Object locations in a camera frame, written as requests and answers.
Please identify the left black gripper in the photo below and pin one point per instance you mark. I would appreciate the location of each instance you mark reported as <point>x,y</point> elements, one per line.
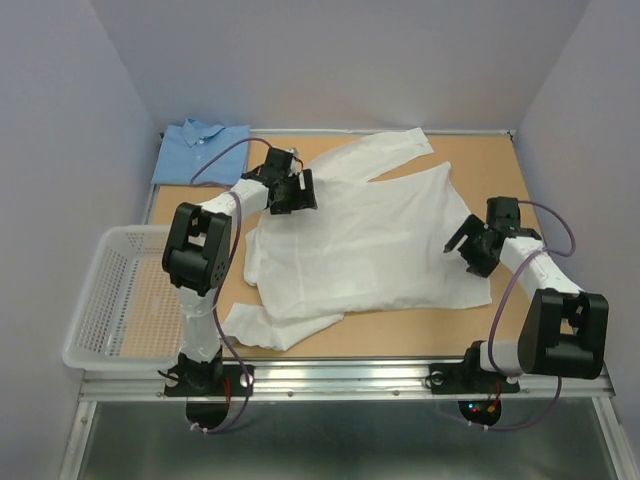
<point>305,198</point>

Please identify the white plastic basket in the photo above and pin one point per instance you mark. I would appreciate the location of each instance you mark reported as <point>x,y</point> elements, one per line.
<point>128,316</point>

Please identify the metal front panel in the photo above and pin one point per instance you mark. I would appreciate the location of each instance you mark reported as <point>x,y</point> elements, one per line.
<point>346,440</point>

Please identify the aluminium mounting rail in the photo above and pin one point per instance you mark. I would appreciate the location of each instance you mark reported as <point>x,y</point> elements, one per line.
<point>331,380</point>

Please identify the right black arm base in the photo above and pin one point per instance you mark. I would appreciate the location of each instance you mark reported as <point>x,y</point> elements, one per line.
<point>479,392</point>

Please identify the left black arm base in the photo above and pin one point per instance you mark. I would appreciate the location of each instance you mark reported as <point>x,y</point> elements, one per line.
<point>216,408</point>

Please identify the white long sleeve shirt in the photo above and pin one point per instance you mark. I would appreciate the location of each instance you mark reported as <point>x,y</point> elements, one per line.
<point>371,244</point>

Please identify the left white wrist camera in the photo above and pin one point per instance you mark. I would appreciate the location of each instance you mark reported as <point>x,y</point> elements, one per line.
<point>294,153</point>

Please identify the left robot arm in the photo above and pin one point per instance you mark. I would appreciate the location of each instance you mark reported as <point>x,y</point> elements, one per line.
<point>201,243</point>

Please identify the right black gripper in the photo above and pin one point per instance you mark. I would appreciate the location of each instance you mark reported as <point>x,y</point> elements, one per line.
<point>476,264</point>

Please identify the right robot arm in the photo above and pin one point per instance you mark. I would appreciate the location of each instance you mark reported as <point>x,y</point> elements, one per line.
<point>564,332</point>

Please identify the folded blue shirt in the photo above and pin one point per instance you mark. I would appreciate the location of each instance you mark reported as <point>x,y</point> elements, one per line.
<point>187,147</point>

